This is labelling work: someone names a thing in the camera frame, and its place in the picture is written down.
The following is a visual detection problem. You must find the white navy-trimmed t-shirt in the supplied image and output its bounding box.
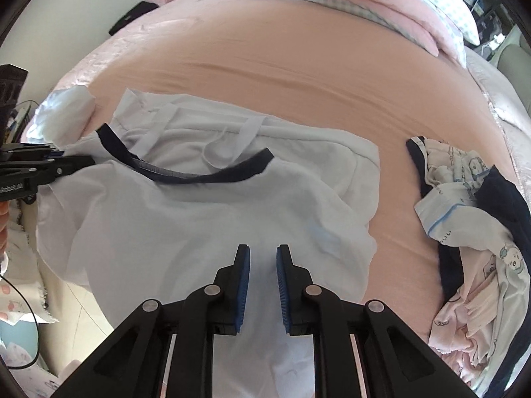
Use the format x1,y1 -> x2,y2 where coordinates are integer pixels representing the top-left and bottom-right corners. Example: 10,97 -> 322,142
37,124 -> 378,398

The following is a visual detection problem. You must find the black bag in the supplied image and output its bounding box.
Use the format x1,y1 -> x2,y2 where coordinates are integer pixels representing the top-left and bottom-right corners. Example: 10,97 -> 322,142
109,1 -> 160,37

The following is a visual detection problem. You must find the folded white garment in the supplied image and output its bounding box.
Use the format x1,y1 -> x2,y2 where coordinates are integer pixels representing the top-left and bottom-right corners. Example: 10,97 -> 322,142
31,86 -> 95,142

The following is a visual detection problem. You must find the cartoon printed pajamas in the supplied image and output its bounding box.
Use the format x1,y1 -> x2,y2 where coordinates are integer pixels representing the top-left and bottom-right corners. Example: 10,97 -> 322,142
415,139 -> 527,386

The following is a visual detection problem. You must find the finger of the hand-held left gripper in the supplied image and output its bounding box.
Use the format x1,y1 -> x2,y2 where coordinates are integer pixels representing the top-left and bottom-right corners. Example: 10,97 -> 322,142
0,156 -> 96,185
0,143 -> 64,161

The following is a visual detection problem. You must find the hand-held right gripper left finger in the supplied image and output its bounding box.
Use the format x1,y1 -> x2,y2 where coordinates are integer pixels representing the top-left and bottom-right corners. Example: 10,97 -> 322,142
50,244 -> 253,398

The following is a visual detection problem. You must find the grey padded headboard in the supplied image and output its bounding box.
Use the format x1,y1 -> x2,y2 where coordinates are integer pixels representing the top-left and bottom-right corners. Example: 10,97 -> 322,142
495,25 -> 531,112

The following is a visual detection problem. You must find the black cable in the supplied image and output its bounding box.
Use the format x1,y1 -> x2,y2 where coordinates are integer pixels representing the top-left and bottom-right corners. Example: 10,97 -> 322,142
0,274 -> 42,369

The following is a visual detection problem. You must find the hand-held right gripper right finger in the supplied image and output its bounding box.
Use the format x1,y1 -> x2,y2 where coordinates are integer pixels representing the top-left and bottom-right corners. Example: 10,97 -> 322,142
276,244 -> 480,398

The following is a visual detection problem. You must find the glass door wardrobe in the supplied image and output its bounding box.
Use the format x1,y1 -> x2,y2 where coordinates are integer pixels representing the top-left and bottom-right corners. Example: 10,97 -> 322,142
448,0 -> 511,50

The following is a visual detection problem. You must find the pink checked quilt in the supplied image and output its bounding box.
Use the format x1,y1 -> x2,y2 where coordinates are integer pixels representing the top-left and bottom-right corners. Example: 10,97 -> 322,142
211,0 -> 482,69

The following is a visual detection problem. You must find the navy garment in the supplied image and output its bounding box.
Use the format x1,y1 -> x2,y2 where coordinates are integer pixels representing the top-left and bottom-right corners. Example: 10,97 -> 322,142
406,135 -> 531,398

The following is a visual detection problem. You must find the person's left hand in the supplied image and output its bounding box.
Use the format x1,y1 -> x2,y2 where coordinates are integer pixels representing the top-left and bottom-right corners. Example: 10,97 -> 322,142
0,201 -> 9,258

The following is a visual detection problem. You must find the pink bed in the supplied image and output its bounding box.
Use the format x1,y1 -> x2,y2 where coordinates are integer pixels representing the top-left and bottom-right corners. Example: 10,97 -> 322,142
21,0 -> 531,382

